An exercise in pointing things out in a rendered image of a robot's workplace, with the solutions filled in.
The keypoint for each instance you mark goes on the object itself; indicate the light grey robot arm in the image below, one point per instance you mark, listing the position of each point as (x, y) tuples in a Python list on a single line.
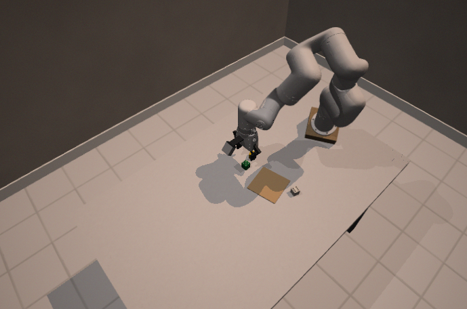
[(340, 103)]

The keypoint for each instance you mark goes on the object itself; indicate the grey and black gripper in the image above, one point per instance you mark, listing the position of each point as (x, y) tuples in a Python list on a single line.
[(250, 142)]

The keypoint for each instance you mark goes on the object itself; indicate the brown flat mat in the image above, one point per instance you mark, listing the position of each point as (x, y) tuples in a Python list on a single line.
[(268, 185)]

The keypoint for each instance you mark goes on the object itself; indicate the white die with black pips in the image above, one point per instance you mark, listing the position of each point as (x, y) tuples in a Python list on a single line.
[(295, 190)]

